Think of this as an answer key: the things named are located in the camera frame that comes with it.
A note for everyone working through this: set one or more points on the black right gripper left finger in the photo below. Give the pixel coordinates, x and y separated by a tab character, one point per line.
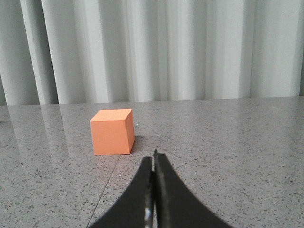
135	207

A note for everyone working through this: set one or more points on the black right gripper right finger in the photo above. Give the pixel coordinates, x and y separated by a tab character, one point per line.
176	206

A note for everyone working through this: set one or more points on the orange foam cube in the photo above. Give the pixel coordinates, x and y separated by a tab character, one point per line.
112	132

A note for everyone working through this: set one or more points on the white pleated curtain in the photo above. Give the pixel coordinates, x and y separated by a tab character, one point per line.
103	51

